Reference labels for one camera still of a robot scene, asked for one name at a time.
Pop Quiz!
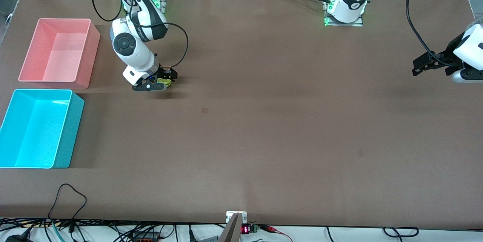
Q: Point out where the pink plastic bin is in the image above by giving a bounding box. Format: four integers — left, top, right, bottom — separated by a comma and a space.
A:
18, 18, 102, 89

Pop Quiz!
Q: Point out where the blue plastic bin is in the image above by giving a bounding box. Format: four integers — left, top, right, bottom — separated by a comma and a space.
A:
0, 88, 85, 169

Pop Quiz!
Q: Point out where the small white mounting plate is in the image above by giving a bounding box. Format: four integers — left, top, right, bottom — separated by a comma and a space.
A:
226, 211, 248, 223

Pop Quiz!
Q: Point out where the grey angled metal bar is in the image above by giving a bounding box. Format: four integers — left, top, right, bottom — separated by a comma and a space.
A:
218, 213, 243, 242

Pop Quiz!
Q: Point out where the black power plug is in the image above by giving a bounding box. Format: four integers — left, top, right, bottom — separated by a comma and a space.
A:
5, 228, 31, 242

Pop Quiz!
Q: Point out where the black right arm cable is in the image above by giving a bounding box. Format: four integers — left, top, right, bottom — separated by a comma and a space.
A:
90, 0, 189, 68

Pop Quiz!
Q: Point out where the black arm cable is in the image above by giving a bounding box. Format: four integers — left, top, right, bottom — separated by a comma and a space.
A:
90, 0, 189, 68
406, 0, 455, 68

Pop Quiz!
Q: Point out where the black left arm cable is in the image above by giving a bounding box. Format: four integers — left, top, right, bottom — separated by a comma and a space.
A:
406, 0, 455, 68

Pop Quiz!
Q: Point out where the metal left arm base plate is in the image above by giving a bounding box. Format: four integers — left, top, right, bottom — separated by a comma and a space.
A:
323, 0, 364, 27

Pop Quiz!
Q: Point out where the thin black looped cable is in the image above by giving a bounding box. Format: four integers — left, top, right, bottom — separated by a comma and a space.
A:
47, 183, 88, 233

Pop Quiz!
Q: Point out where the flat black cable loop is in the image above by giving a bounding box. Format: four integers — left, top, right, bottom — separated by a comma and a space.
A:
383, 227, 419, 237

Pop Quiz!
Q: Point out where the teal cable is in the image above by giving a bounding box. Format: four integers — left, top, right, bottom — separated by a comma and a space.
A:
52, 219, 63, 242

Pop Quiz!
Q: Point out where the red clip wire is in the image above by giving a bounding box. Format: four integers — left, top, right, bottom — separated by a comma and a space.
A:
260, 225, 294, 242

